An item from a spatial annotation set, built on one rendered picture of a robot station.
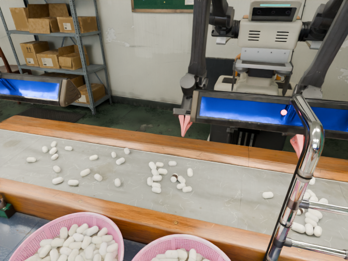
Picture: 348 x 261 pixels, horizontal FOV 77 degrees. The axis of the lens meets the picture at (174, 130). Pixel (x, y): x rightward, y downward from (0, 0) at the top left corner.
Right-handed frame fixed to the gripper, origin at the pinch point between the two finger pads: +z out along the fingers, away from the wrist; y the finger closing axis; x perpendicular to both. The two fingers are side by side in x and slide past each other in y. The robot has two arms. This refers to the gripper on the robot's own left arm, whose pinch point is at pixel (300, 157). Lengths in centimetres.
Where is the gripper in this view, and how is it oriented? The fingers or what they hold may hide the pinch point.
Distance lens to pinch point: 83.0
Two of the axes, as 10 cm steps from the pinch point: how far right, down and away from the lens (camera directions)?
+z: -1.9, 9.3, -3.2
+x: 1.6, 3.5, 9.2
